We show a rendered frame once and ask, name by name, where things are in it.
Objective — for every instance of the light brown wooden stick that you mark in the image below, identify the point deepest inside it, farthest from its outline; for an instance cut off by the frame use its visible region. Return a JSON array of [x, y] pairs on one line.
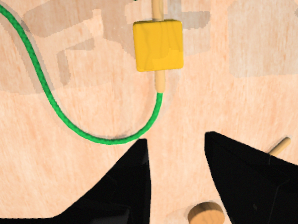
[[279, 147]]

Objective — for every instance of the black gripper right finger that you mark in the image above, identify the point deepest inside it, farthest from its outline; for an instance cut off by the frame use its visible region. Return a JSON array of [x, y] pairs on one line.
[[255, 187]]

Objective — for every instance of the yellow square block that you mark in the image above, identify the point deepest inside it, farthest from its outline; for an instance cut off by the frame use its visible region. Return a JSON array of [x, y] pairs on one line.
[[158, 45]]

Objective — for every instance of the orange-brown round disc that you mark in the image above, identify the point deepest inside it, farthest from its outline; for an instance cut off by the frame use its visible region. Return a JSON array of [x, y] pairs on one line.
[[206, 213]]

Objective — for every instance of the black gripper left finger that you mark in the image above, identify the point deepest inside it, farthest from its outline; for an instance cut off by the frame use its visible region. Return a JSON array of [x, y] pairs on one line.
[[122, 196]]

